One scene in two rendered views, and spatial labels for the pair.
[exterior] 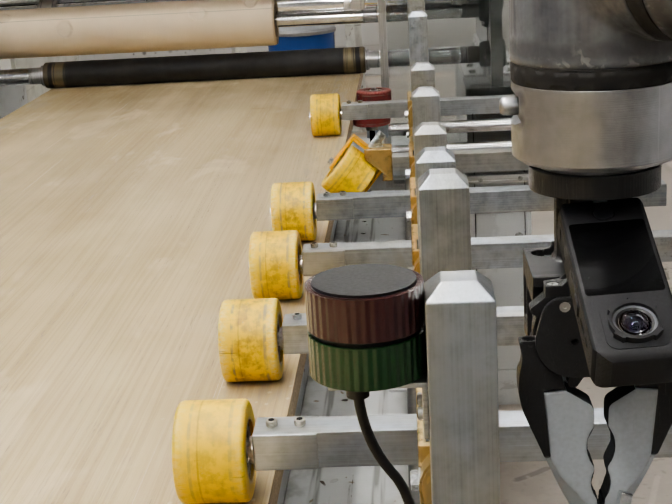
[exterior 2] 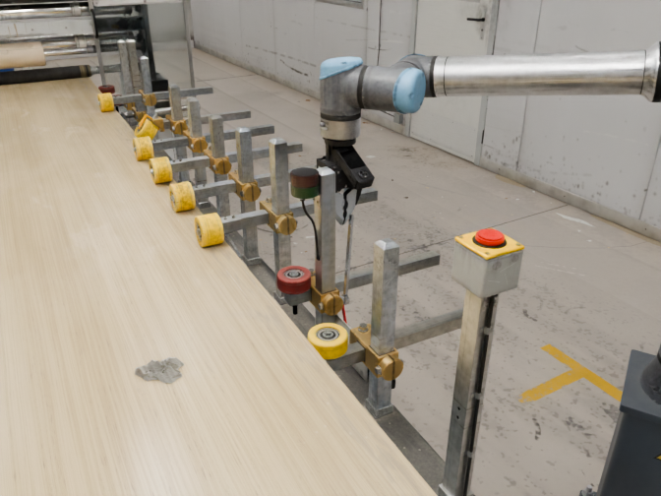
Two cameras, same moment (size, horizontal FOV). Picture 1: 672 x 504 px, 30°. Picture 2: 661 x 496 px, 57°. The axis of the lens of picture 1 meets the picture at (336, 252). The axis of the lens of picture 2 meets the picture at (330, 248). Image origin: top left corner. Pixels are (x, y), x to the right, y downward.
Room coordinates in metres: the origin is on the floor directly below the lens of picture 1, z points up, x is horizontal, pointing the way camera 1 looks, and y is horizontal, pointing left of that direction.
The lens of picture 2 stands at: (-0.45, 0.57, 1.61)
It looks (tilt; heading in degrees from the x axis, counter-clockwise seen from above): 27 degrees down; 328
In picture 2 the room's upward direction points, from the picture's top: straight up
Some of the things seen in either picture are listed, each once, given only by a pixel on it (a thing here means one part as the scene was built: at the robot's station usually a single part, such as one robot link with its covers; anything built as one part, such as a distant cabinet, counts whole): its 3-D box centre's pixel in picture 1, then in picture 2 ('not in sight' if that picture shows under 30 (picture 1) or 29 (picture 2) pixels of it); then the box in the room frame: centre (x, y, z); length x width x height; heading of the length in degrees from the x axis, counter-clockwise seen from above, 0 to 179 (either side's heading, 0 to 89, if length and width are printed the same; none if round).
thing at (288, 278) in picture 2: not in sight; (294, 292); (0.64, 0.00, 0.85); 0.08 x 0.08 x 0.11
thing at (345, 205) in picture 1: (475, 198); (210, 137); (1.63, -0.19, 0.95); 0.50 x 0.04 x 0.04; 86
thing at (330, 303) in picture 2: not in sight; (320, 293); (0.62, -0.06, 0.85); 0.14 x 0.06 x 0.05; 176
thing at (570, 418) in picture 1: (566, 440); (332, 205); (0.67, -0.13, 1.04); 0.06 x 0.03 x 0.09; 176
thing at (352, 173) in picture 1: (350, 175); (146, 130); (1.89, -0.03, 0.93); 0.09 x 0.08 x 0.09; 86
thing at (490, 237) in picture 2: not in sight; (489, 239); (0.09, -0.03, 1.22); 0.04 x 0.04 x 0.02
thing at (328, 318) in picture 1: (364, 302); (304, 177); (0.60, -0.01, 1.16); 0.06 x 0.06 x 0.02
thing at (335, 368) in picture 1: (367, 349); (304, 188); (0.60, -0.01, 1.13); 0.06 x 0.06 x 0.02
